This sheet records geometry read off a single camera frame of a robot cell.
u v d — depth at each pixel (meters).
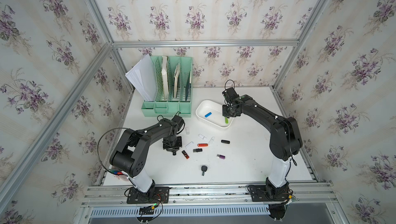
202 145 0.91
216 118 1.01
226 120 1.01
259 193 0.73
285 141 0.50
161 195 0.72
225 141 0.91
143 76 0.96
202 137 0.93
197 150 0.88
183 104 1.10
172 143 0.76
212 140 0.92
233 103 0.68
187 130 0.98
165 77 0.95
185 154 0.86
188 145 0.90
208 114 1.04
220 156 0.86
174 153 0.86
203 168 0.78
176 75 0.98
